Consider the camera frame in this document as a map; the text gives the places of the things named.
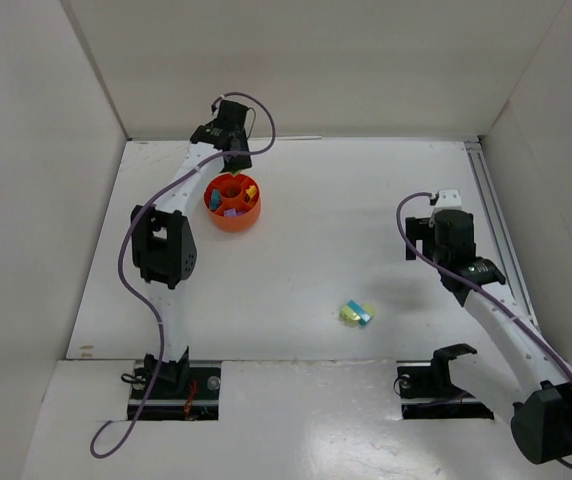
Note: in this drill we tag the pale yellow lego brick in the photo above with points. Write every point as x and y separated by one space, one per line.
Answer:
346 320

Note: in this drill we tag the blue lego brick in container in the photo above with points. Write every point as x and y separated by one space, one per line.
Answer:
215 200

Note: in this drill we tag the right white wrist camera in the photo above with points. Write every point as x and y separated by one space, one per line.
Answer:
445 199

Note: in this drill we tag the yellow curved lego brick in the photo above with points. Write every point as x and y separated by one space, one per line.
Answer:
251 192

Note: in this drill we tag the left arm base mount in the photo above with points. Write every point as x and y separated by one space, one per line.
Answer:
184 391

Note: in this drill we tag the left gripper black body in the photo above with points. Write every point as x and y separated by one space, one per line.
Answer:
238 157

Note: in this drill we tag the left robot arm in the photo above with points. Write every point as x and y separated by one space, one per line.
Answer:
163 247

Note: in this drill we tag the aluminium rail right side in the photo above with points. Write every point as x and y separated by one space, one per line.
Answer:
499 230

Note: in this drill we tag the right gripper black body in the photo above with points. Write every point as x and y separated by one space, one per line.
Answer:
413 237

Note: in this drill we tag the turquoise lego brick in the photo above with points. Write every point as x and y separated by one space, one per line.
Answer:
358 313

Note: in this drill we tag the orange round divided container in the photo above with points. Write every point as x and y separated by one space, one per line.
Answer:
248 212

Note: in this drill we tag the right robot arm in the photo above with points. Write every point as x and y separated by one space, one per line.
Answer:
536 401

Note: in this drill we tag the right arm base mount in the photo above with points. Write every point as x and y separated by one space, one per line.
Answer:
427 392

